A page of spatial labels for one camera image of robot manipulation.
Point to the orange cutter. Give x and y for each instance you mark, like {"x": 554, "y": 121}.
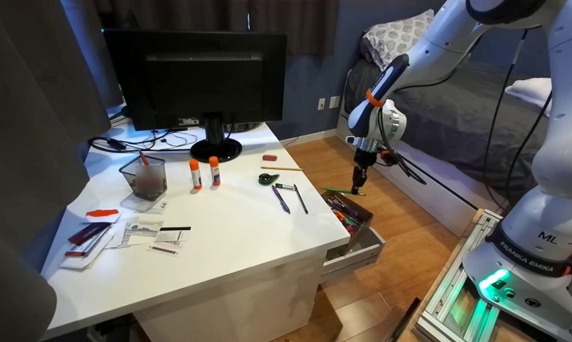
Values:
{"x": 100, "y": 214}

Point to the black bar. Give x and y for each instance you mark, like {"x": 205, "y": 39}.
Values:
{"x": 402, "y": 320}

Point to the black strip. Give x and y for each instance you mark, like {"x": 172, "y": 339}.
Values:
{"x": 174, "y": 229}

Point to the white paper packets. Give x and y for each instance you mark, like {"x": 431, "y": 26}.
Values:
{"x": 152, "y": 239}

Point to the brown curtain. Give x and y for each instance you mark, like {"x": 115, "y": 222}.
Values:
{"x": 233, "y": 16}

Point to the grey curtain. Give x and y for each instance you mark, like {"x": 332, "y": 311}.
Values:
{"x": 24, "y": 146}

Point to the white desk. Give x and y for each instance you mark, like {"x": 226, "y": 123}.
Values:
{"x": 233, "y": 235}

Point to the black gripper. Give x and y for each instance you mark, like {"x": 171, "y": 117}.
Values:
{"x": 364, "y": 159}

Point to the white open drawer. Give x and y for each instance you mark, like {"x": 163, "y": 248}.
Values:
{"x": 361, "y": 250}

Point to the white wall socket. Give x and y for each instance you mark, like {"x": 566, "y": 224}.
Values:
{"x": 326, "y": 104}

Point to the yellow wooden pencil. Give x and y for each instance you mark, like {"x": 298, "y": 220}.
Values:
{"x": 281, "y": 168}

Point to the purple pen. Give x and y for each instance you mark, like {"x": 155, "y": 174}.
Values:
{"x": 279, "y": 199}

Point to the green pencil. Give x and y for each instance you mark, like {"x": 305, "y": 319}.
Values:
{"x": 338, "y": 191}

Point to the orange capped glue stick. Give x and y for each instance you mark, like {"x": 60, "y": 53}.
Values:
{"x": 214, "y": 172}
{"x": 195, "y": 176}

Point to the black mesh pen cup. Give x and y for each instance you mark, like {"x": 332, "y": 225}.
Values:
{"x": 146, "y": 184}

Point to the black computer monitor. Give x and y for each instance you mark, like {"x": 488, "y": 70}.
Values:
{"x": 195, "y": 77}

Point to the white drawer cabinet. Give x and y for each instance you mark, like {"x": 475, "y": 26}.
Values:
{"x": 247, "y": 305}

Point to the small thin black clip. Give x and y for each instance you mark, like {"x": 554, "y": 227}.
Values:
{"x": 283, "y": 187}

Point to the patterned grey pillow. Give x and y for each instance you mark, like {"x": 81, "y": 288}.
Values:
{"x": 399, "y": 35}

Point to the dark red booklet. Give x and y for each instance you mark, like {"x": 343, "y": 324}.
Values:
{"x": 87, "y": 233}

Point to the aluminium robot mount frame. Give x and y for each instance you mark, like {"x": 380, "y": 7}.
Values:
{"x": 448, "y": 305}

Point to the green black sharpener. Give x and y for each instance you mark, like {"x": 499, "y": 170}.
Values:
{"x": 267, "y": 180}

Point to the black pen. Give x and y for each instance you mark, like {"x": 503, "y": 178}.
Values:
{"x": 300, "y": 199}

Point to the white pillow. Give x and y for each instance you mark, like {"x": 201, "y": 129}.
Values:
{"x": 532, "y": 92}

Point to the red pen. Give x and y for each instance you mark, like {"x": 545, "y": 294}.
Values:
{"x": 144, "y": 165}

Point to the red eraser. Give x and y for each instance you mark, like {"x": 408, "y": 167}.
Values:
{"x": 269, "y": 159}

